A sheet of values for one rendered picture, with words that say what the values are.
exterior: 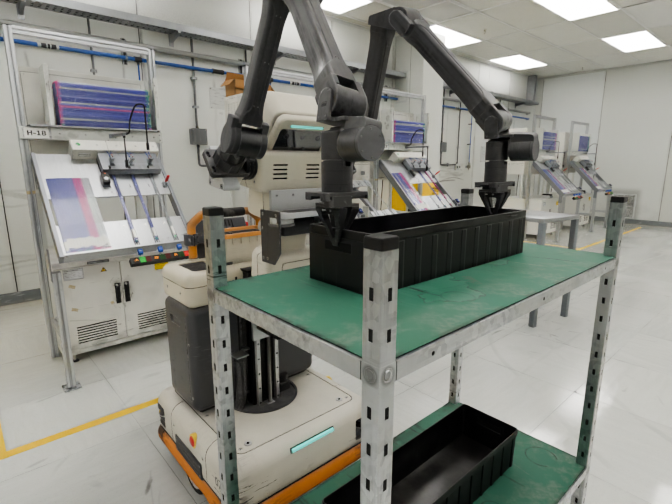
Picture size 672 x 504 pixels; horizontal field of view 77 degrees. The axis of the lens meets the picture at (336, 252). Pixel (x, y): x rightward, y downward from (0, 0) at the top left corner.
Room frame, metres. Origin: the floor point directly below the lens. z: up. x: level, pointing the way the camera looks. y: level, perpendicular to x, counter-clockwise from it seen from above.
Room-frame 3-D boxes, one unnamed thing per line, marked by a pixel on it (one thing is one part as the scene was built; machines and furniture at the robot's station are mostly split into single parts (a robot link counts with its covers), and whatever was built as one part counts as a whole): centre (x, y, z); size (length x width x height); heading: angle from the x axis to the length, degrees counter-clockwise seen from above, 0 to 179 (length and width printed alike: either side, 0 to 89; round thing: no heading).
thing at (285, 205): (1.32, 0.10, 0.99); 0.28 x 0.16 x 0.22; 131
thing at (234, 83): (3.84, 0.62, 1.82); 0.68 x 0.30 x 0.20; 132
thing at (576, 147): (8.04, -4.35, 0.95); 1.36 x 0.82 x 1.90; 42
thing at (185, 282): (1.61, 0.36, 0.59); 0.55 x 0.34 x 0.83; 131
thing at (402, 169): (4.59, -0.75, 0.65); 1.01 x 0.73 x 1.29; 42
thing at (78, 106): (2.80, 1.56, 0.95); 1.35 x 0.82 x 1.90; 42
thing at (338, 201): (0.77, 0.00, 1.08); 0.07 x 0.07 x 0.09; 42
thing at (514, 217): (0.96, -0.22, 1.01); 0.57 x 0.17 x 0.11; 131
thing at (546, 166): (7.08, -3.25, 0.95); 1.36 x 0.82 x 1.90; 42
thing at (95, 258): (2.65, 1.42, 0.66); 1.01 x 0.73 x 1.31; 42
